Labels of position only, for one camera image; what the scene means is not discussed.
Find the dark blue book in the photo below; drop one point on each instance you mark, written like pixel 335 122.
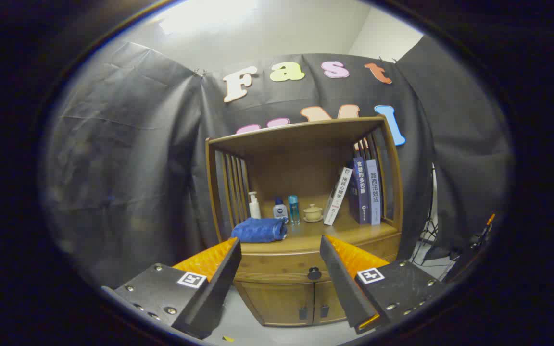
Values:
pixel 362 192

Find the wooden cabinet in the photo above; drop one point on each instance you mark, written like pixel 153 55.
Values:
pixel 282 173

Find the navy book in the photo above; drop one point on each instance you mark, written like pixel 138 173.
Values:
pixel 352 202

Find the white book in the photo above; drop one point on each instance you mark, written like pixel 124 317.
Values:
pixel 338 196

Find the blue rolled towel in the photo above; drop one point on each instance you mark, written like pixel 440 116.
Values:
pixel 258 230

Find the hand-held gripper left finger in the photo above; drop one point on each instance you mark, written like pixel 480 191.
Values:
pixel 219 288

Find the beige lidded teacup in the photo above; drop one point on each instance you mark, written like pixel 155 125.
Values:
pixel 313 213

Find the lavender book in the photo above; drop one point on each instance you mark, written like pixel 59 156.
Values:
pixel 374 192

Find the clear blue bottle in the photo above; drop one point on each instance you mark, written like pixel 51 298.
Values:
pixel 294 209

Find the dark device with orange tip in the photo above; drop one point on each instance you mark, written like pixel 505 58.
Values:
pixel 469 254

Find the wooden countertop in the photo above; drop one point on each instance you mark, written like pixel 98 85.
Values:
pixel 306 235

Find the white pump bottle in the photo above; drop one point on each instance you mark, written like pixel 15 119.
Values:
pixel 255 210

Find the black backdrop cloth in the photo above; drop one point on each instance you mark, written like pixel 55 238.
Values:
pixel 128 168

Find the white bottle with blue cap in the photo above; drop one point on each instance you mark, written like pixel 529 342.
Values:
pixel 280 211

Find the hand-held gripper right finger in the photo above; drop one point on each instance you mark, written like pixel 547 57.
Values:
pixel 342 283

